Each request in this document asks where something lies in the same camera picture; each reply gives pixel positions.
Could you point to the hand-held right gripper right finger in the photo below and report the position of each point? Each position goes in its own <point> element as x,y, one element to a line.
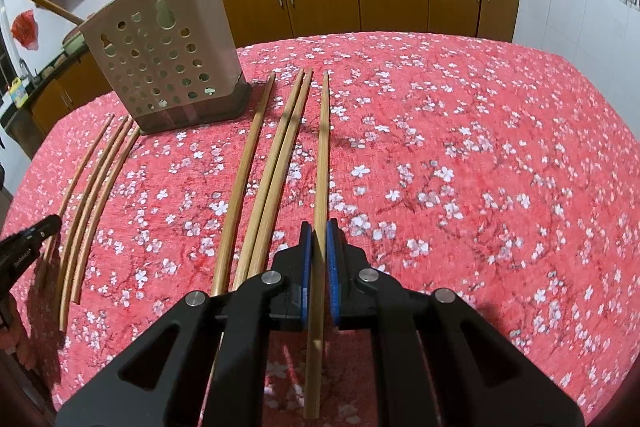
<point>331,257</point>

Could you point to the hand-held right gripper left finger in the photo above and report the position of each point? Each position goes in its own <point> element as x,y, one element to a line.
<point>306,257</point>

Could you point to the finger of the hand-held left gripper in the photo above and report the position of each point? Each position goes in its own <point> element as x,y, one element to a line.
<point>25,247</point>

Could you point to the wooden chopstick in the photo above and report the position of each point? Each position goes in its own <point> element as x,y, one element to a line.
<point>322,147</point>
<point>97,202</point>
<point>82,172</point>
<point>285,157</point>
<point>272,157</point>
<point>245,172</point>
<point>107,202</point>
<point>87,202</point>

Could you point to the beige perforated chopstick holder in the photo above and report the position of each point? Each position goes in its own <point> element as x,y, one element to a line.
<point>160,57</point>

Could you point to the person's left hand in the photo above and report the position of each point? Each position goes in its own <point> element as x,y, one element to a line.
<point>17,344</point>

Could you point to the red floral tablecloth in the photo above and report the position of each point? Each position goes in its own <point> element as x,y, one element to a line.
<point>450,207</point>

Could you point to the yellow detergent bottle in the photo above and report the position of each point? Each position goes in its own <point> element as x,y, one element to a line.
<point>17,93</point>

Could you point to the metal faucet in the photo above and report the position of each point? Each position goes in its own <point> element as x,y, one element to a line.
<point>25,72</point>

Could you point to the green pot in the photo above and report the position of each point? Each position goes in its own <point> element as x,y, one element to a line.
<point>75,43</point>

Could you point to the wooden stick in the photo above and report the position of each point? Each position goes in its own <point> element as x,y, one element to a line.
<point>45,4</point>

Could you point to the red plastic bag on wall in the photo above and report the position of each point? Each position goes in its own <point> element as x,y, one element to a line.
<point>24,29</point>

